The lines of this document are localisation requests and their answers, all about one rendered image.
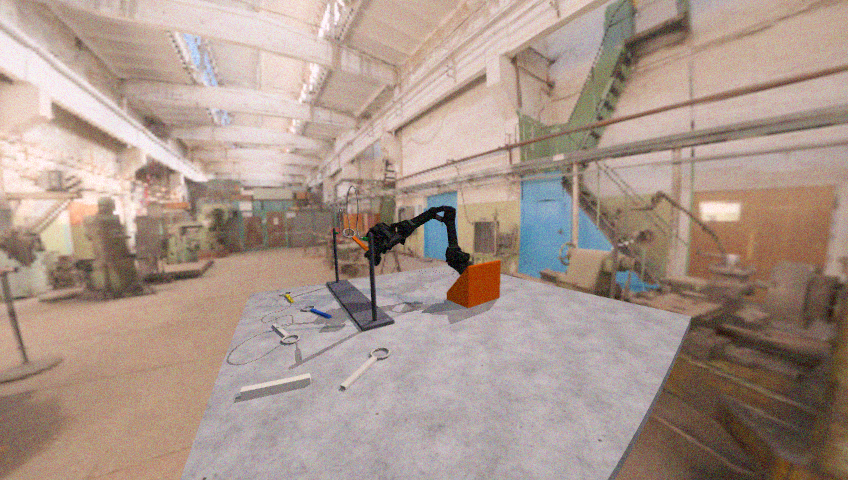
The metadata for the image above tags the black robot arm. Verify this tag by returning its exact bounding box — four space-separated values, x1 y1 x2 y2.
368 206 473 276

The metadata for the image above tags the white-handled metal ring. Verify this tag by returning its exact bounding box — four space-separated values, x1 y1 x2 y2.
272 323 300 345
341 347 390 390

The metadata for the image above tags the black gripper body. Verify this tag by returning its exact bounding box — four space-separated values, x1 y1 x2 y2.
373 227 395 266

